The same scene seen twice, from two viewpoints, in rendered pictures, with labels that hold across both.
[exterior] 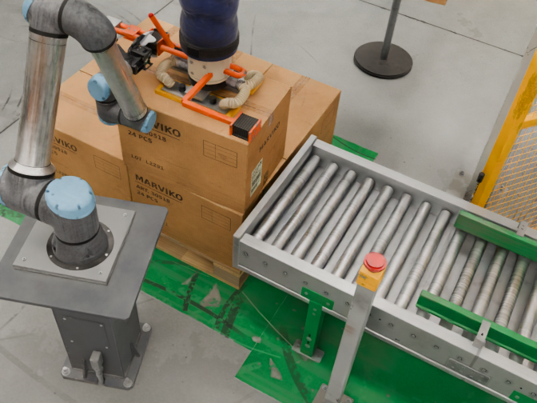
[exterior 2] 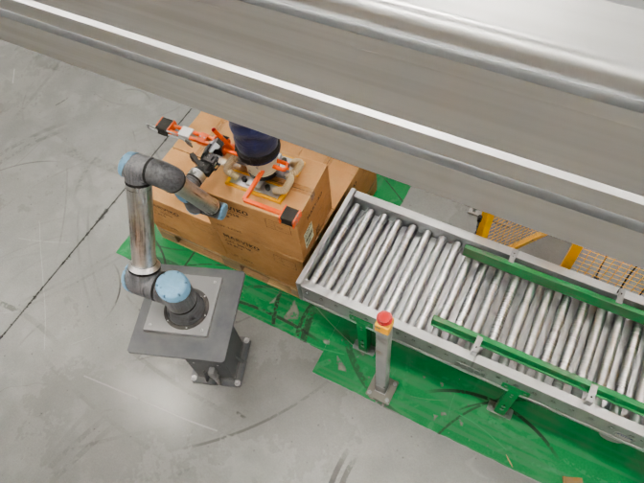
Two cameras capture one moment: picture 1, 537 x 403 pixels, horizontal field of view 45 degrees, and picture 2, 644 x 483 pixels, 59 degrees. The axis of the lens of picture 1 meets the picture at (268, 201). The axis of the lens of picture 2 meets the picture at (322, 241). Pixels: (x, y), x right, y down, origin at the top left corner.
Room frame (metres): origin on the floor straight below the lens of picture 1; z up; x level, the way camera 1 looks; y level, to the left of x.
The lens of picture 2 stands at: (0.20, -0.29, 3.37)
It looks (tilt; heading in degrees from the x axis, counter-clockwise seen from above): 59 degrees down; 10
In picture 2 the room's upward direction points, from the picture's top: 9 degrees counter-clockwise
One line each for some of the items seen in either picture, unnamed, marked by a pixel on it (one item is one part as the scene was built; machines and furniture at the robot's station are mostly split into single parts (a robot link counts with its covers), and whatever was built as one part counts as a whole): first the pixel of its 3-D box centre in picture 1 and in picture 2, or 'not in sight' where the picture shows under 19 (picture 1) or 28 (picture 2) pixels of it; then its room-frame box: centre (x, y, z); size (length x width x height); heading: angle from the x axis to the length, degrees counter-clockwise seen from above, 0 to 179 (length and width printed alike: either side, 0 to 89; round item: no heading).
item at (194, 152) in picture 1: (204, 126); (266, 197); (2.05, 0.30, 0.75); 0.60 x 0.40 x 0.40; 68
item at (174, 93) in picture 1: (197, 96); (256, 184); (1.98, 0.32, 0.97); 0.34 x 0.10 x 0.05; 67
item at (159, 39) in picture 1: (155, 41); (220, 145); (2.17, 0.51, 1.08); 0.10 x 0.08 x 0.06; 157
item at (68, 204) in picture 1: (70, 207); (174, 290); (1.37, 0.65, 0.96); 0.17 x 0.15 x 0.18; 70
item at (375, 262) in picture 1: (374, 263); (384, 319); (1.21, -0.34, 1.02); 0.07 x 0.07 x 0.04
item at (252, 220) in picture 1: (277, 186); (327, 236); (1.90, -0.03, 0.58); 0.70 x 0.03 x 0.06; 155
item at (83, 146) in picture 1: (189, 131); (263, 184); (2.46, 0.43, 0.34); 1.20 x 1.00 x 0.40; 65
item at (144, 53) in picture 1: (135, 59); (206, 164); (2.04, 0.56, 1.08); 0.12 x 0.09 x 0.08; 155
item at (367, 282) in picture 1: (348, 347); (382, 359); (1.21, -0.34, 0.50); 0.07 x 0.07 x 1.00; 65
